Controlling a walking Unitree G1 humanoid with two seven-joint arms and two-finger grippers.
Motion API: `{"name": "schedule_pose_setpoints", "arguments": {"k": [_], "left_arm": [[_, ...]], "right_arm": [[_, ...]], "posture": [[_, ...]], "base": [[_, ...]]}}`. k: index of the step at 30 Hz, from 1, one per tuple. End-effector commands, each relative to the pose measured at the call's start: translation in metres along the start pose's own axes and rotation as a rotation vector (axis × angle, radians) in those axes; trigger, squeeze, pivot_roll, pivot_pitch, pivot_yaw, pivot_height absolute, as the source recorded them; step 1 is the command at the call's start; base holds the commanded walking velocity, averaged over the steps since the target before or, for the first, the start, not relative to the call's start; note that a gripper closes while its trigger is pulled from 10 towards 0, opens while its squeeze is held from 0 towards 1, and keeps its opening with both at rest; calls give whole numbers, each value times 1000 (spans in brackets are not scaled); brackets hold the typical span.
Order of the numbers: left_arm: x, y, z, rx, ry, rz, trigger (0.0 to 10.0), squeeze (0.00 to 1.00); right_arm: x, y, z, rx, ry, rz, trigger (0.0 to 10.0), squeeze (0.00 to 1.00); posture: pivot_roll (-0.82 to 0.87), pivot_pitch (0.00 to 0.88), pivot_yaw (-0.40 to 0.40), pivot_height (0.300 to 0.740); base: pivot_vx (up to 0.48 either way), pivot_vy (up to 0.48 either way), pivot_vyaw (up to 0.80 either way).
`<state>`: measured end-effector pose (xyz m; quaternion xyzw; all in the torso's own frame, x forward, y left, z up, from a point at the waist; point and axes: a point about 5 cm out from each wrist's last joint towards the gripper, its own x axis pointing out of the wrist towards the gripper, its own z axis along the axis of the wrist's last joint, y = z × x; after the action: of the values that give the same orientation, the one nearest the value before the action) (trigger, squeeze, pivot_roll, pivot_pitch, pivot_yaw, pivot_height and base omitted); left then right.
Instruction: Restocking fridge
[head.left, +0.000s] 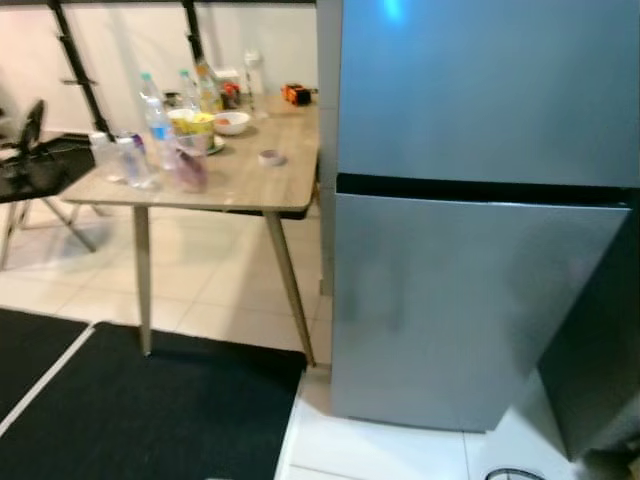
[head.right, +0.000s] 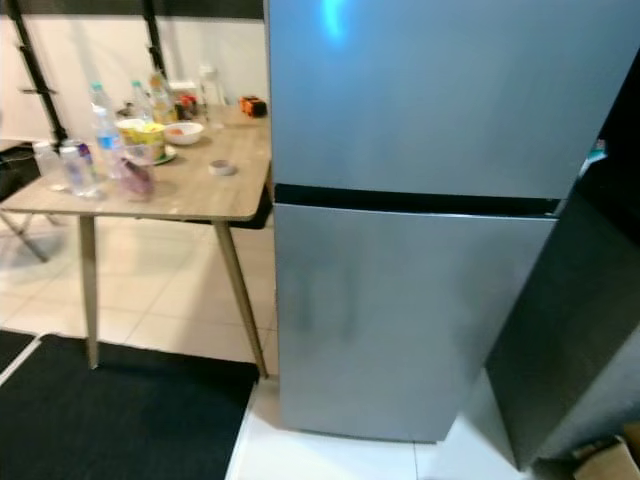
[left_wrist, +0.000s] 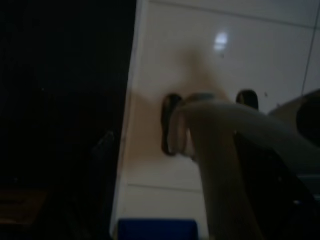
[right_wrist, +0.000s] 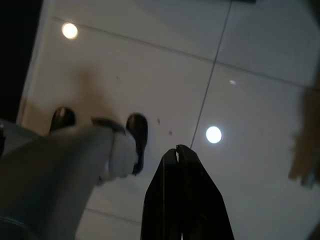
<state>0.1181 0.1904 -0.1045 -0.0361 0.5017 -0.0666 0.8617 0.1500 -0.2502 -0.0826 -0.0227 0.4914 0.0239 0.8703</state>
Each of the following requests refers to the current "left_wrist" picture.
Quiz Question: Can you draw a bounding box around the beige curved tube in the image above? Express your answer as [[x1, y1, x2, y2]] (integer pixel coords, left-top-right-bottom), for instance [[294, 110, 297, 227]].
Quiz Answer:
[[167, 98, 320, 240]]

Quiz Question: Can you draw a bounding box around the blue block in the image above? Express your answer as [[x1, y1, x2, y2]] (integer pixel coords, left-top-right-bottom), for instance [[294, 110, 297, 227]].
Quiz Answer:
[[116, 218, 196, 240]]

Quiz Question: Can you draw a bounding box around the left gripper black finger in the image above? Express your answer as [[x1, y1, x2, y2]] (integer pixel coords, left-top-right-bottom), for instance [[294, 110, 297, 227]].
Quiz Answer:
[[234, 129, 320, 240]]

